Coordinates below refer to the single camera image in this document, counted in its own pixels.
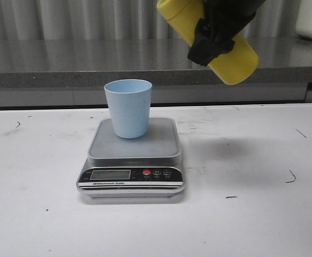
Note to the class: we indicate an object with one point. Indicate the white pleated curtain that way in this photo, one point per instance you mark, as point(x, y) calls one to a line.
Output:
point(83, 20)

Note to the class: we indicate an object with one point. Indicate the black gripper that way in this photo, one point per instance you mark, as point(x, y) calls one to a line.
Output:
point(223, 20)

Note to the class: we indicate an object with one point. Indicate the yellow squeeze bottle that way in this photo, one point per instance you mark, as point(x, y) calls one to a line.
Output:
point(231, 68)

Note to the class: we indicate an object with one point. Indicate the grey stone counter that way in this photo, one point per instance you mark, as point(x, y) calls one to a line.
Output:
point(72, 73)

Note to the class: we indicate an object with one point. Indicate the light blue plastic cup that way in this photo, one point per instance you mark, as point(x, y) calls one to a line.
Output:
point(129, 103)

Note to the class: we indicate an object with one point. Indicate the silver digital kitchen scale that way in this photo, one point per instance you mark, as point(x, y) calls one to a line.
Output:
point(148, 166)

